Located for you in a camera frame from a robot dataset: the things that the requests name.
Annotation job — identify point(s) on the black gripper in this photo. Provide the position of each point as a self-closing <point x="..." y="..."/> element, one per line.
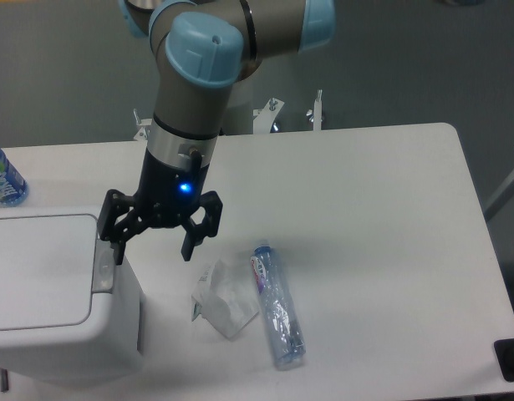
<point x="166" y="197"/>

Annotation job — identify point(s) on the white push-button trash can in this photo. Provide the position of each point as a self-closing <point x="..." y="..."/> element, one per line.
<point x="68" y="312"/>

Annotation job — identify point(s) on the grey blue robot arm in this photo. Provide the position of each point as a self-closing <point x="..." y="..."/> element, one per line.
<point x="201" y="49"/>

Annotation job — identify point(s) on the crumpled white paper wrapper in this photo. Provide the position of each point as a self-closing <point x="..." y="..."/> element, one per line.
<point x="224" y="297"/>

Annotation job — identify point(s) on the blue labelled drink bottle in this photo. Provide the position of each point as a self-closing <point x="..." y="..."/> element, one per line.
<point x="13" y="187"/>

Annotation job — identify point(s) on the crushed clear plastic bottle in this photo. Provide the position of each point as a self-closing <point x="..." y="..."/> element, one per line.
<point x="283" y="329"/>

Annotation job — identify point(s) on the black clamp at table edge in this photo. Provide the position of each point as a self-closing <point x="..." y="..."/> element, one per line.
<point x="504" y="349"/>

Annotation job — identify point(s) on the white metal base frame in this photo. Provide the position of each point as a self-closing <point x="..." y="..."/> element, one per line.
<point x="264" y="120"/>

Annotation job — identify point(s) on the dark bracket under trash can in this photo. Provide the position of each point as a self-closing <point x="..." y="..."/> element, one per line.
<point x="4" y="384"/>

